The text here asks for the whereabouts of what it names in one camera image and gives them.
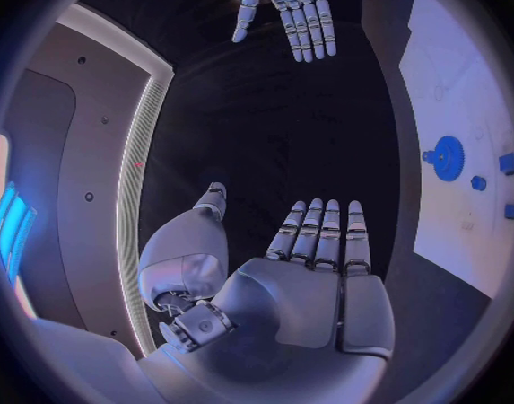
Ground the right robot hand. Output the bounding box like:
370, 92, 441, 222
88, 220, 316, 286
231, 0, 339, 64

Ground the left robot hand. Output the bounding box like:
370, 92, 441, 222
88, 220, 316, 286
135, 181, 398, 404

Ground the white task board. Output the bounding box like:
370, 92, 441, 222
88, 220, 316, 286
397, 0, 514, 302

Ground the blue gear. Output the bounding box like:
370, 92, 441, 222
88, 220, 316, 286
431, 135, 467, 183

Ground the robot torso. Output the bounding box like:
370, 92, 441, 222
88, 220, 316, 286
0, 2, 176, 360

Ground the glowing light bar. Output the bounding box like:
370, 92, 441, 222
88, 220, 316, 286
0, 180, 39, 279

